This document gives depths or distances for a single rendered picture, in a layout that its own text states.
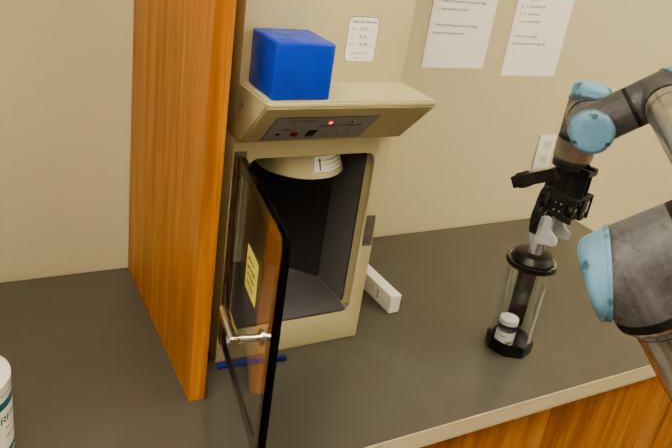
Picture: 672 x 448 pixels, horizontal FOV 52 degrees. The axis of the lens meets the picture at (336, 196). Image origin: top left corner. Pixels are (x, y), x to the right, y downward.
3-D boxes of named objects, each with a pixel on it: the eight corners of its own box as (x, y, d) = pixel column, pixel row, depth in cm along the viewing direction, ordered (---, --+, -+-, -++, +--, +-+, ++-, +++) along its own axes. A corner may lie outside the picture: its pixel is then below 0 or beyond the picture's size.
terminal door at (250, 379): (225, 346, 133) (243, 152, 117) (259, 465, 107) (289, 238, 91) (221, 346, 133) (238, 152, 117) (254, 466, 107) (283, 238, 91)
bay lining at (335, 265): (194, 265, 154) (204, 113, 140) (299, 252, 166) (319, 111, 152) (232, 328, 135) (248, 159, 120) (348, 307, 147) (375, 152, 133)
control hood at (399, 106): (233, 138, 117) (238, 80, 113) (393, 132, 133) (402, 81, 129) (258, 164, 108) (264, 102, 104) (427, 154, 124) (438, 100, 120)
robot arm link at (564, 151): (550, 135, 134) (571, 130, 140) (544, 157, 136) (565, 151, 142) (585, 148, 130) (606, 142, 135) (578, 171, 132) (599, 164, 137)
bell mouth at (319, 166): (241, 147, 140) (243, 121, 138) (318, 144, 149) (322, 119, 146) (275, 182, 126) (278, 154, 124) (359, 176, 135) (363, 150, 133)
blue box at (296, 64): (247, 82, 113) (252, 27, 110) (302, 82, 118) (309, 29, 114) (271, 101, 105) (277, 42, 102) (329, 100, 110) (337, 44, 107)
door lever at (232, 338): (250, 313, 110) (251, 299, 109) (263, 349, 102) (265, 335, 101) (216, 315, 108) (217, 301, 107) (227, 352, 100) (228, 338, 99)
